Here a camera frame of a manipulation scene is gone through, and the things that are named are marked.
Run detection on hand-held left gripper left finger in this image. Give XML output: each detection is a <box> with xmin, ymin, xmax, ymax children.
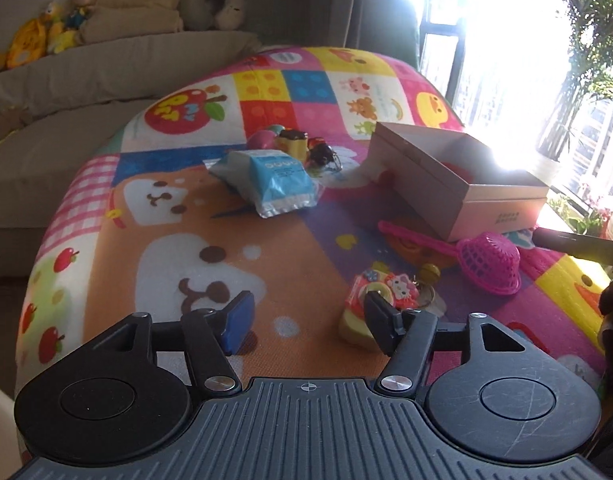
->
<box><xmin>106</xmin><ymin>291</ymin><xmax>256</xmax><ymax>395</ymax></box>

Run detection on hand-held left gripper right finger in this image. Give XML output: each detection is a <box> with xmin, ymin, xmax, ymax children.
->
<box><xmin>364</xmin><ymin>291</ymin><xmax>525</xmax><ymax>395</ymax></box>

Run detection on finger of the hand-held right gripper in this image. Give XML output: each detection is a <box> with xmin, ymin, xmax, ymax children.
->
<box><xmin>533</xmin><ymin>227</ymin><xmax>613</xmax><ymax>266</ymax></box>

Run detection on pale yellow squishy toy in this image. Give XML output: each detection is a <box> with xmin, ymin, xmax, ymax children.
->
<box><xmin>338</xmin><ymin>309</ymin><xmax>383</xmax><ymax>349</ymax></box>

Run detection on pink cartoon toy phone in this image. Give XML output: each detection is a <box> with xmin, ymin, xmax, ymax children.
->
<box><xmin>345</xmin><ymin>267</ymin><xmax>423</xmax><ymax>322</ymax></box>

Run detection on gold bell keychain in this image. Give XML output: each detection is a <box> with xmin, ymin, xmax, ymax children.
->
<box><xmin>415</xmin><ymin>263</ymin><xmax>448</xmax><ymax>317</ymax></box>

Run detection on pink toy strainer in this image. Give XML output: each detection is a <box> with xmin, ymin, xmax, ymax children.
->
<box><xmin>378</xmin><ymin>220</ymin><xmax>522</xmax><ymax>296</ymax></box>

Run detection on pink cardboard box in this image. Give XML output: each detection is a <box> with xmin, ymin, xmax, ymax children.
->
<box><xmin>369</xmin><ymin>121</ymin><xmax>550</xmax><ymax>242</ymax></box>

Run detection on blue white wet wipes pack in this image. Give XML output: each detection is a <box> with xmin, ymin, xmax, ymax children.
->
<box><xmin>209</xmin><ymin>149</ymin><xmax>320</xmax><ymax>219</ymax></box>

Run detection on yellow cake toy brown top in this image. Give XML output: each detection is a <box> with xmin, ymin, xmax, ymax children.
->
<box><xmin>279</xmin><ymin>130</ymin><xmax>310</xmax><ymax>162</ymax></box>

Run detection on small flower pots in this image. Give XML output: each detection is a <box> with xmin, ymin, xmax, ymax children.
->
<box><xmin>547</xmin><ymin>182</ymin><xmax>613</xmax><ymax>237</ymax></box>

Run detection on white plant pot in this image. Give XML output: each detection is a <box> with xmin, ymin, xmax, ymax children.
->
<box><xmin>528</xmin><ymin>152</ymin><xmax>563</xmax><ymax>187</ymax></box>

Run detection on colourful cartoon play mat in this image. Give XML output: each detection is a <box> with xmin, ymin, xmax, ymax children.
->
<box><xmin>15</xmin><ymin>46</ymin><xmax>613</xmax><ymax>413</ymax></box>

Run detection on red orange toy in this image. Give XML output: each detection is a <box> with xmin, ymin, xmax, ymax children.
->
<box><xmin>438</xmin><ymin>160</ymin><xmax>480</xmax><ymax>187</ymax></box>

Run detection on green potted palm plant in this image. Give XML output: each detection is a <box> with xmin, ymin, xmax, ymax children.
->
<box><xmin>535</xmin><ymin>0</ymin><xmax>613</xmax><ymax>161</ymax></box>

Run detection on black framed window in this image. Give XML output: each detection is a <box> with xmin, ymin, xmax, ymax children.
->
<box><xmin>401</xmin><ymin>0</ymin><xmax>613</xmax><ymax>221</ymax></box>

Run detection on beige sofa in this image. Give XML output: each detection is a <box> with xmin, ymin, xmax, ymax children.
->
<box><xmin>0</xmin><ymin>29</ymin><xmax>263</xmax><ymax>281</ymax></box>

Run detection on brown plush toy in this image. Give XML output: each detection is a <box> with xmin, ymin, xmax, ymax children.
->
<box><xmin>0</xmin><ymin>105</ymin><xmax>33</xmax><ymax>142</ymax></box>

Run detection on grey bear neck pillow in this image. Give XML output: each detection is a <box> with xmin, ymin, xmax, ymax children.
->
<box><xmin>179</xmin><ymin>0</ymin><xmax>247</xmax><ymax>32</ymax></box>

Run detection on grey curtain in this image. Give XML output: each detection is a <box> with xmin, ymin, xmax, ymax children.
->
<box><xmin>256</xmin><ymin>0</ymin><xmax>420</xmax><ymax>68</ymax></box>

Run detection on beige folded cushions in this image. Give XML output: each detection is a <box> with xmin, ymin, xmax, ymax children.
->
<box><xmin>80</xmin><ymin>0</ymin><xmax>188</xmax><ymax>45</ymax></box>

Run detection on yellow duck plush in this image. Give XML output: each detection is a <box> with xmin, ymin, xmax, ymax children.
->
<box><xmin>40</xmin><ymin>1</ymin><xmax>80</xmax><ymax>55</ymax></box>

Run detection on yellow plush backpack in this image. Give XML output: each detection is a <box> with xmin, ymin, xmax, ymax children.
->
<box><xmin>5</xmin><ymin>17</ymin><xmax>48</xmax><ymax>70</ymax></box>

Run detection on cartoon boy plush doll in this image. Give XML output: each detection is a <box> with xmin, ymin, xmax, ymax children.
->
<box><xmin>61</xmin><ymin>0</ymin><xmax>100</xmax><ymax>35</ymax></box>

